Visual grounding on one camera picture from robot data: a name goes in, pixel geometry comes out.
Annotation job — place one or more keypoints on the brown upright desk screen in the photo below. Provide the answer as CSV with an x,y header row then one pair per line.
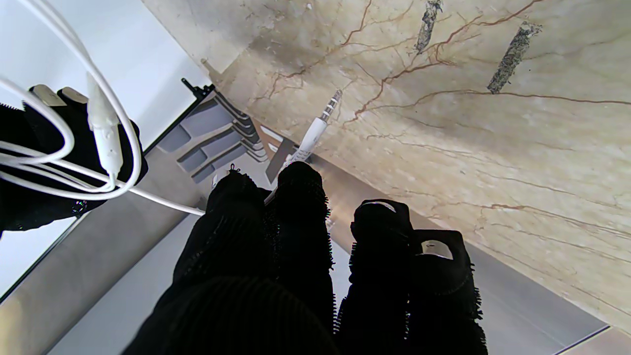
x,y
277,160

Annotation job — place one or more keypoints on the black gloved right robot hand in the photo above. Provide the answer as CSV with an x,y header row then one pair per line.
x,y
59,167

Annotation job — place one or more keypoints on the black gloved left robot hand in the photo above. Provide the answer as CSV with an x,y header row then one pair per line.
x,y
296,276

